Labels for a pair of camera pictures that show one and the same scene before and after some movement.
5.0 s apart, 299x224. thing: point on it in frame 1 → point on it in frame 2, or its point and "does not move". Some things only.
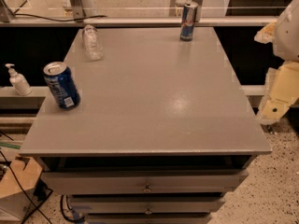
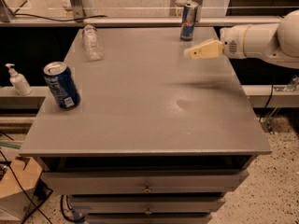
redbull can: [189, 21] does not move
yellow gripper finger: [281, 92] → [232, 45]
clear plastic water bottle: [93, 47] does not move
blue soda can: [63, 85] does not move
